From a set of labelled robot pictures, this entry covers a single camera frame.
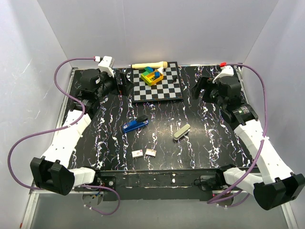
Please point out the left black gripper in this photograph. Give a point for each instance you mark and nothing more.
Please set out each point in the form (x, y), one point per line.
(123, 89)

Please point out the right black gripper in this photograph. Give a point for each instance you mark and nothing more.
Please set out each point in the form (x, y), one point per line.
(204, 83)

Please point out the blue stapler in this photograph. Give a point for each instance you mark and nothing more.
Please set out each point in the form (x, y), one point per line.
(139, 122)

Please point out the grey beige stapler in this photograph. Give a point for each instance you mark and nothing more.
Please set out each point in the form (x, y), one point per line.
(181, 132)

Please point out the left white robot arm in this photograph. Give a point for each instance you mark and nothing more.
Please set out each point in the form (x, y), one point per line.
(50, 171)

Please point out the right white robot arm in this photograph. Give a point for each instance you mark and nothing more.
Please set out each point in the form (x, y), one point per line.
(277, 183)

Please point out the black white checkerboard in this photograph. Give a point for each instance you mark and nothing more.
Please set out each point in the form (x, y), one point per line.
(164, 90)

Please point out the blue block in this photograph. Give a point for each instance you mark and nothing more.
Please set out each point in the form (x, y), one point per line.
(156, 74)

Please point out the cream toy microphone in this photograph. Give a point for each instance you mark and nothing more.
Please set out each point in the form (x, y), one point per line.
(154, 65)

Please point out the left staple box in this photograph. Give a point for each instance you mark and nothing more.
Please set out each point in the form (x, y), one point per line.
(137, 153)

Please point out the staple box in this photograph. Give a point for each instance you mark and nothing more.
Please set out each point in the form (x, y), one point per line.
(137, 153)
(150, 152)

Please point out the right staple box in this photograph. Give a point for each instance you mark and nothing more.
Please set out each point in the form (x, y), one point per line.
(150, 152)

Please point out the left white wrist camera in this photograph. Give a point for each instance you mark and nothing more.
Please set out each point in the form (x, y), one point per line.
(106, 64)

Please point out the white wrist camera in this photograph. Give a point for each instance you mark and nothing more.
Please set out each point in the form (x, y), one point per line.
(106, 64)
(226, 70)

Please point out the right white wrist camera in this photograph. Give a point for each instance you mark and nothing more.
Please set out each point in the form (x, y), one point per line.
(226, 70)

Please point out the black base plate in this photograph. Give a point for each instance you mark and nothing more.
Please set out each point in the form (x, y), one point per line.
(198, 184)

